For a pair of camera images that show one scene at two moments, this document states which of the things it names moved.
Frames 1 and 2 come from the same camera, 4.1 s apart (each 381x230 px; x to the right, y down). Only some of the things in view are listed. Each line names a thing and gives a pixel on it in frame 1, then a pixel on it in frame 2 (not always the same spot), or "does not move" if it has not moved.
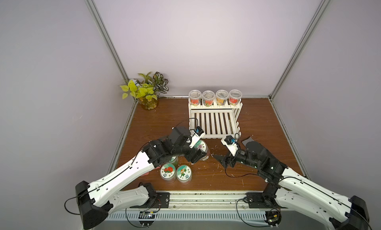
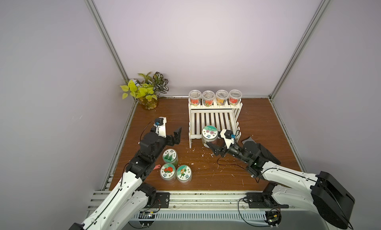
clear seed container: (221, 96) does not move
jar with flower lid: (204, 146) -> (209, 134)
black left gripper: (196, 156) -> (175, 139)
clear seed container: (234, 96) does not move
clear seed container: (208, 97) does not move
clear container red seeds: (195, 96) does not move
